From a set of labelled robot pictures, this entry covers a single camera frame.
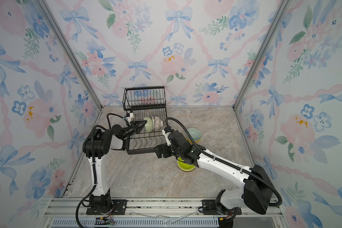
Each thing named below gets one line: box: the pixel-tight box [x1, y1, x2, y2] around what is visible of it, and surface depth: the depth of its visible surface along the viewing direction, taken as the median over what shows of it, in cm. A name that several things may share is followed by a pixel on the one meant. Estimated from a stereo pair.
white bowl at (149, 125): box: [143, 116, 154, 133], surface depth 97 cm
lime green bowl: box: [177, 156, 196, 172], surface depth 82 cm
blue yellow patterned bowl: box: [150, 115, 156, 132], surface depth 99 cm
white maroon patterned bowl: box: [156, 116, 163, 132], surface depth 100 cm
